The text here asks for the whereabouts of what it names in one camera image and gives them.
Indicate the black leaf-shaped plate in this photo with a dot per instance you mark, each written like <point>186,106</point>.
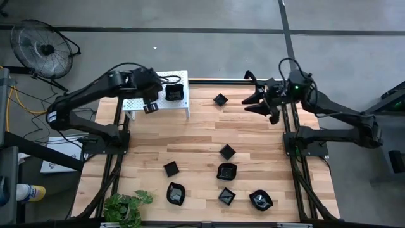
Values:
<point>261,200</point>
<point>176,193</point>

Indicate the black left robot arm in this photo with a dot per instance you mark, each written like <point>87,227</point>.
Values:
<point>85,94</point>

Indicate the black diagonal beam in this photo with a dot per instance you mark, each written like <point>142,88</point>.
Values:
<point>41,151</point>

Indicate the white perforated metal shelf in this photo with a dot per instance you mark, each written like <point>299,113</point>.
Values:
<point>177,106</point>

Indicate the dark grey case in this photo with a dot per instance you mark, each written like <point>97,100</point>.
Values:
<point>8,164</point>

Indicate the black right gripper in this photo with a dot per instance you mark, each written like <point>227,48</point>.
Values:
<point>275,93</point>

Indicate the grey cabinet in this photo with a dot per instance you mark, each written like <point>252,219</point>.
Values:
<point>3,104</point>

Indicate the black aluminium table frame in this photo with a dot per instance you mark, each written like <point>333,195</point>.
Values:
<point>215,82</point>

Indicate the grey side table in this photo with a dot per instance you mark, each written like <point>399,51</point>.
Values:
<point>389,139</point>

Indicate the white cardboard box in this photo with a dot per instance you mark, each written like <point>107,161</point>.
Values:
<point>63,158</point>

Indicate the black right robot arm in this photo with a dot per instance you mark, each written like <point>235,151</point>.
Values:
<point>335,109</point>

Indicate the black box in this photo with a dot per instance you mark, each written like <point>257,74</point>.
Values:
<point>397,161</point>

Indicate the black metal floor fan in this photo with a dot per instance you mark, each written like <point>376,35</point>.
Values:
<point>42,49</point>

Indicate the green leafy plant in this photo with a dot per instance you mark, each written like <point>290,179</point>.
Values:
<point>123,207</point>

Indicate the white and yellow bottle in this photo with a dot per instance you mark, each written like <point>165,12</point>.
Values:
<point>31,193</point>

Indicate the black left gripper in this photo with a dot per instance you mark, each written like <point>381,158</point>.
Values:
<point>147,82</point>

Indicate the black wavy square bowl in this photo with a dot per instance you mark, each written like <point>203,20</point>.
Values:
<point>226,171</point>
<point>174,92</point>

